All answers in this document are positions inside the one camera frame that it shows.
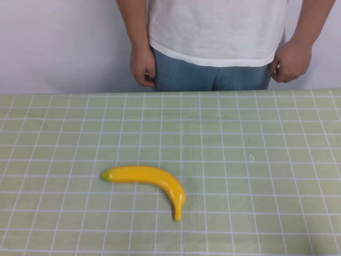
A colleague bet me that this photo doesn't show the person's left hand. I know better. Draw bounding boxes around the person's left hand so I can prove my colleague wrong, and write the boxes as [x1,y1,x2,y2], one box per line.
[269,39,313,84]

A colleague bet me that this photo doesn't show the person's left forearm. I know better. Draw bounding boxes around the person's left forearm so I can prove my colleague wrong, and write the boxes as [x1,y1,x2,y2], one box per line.
[283,0,331,47]

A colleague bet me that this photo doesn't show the green grid tablecloth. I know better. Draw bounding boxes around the green grid tablecloth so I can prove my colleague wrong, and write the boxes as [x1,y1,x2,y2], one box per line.
[0,87,341,256]

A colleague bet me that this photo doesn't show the person's right hand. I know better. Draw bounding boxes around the person's right hand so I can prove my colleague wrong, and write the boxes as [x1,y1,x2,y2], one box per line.
[129,44,158,87]

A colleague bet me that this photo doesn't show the yellow plastic banana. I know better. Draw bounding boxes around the yellow plastic banana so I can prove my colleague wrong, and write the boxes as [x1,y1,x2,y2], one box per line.
[101,165,186,222]

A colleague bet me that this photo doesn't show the blue jeans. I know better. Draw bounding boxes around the blue jeans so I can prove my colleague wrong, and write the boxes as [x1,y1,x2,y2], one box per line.
[150,45,272,93]

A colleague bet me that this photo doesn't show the person's right forearm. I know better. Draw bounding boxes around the person's right forearm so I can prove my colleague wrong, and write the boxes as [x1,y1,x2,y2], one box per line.
[116,0,151,51]

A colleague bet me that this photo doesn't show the white t-shirt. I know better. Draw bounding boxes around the white t-shirt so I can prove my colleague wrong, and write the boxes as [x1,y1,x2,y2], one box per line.
[145,0,290,68]

